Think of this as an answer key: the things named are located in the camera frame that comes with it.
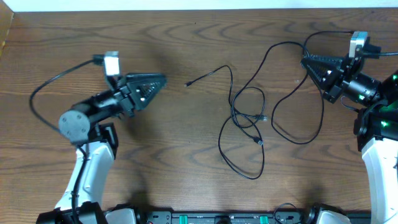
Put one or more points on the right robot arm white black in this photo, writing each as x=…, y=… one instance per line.
x=375, y=126

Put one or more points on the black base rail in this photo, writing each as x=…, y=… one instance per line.
x=284, y=213

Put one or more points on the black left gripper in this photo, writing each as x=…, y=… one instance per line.
x=127, y=98

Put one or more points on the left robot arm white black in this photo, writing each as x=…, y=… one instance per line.
x=96, y=144

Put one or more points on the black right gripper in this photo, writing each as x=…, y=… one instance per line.
x=337, y=79

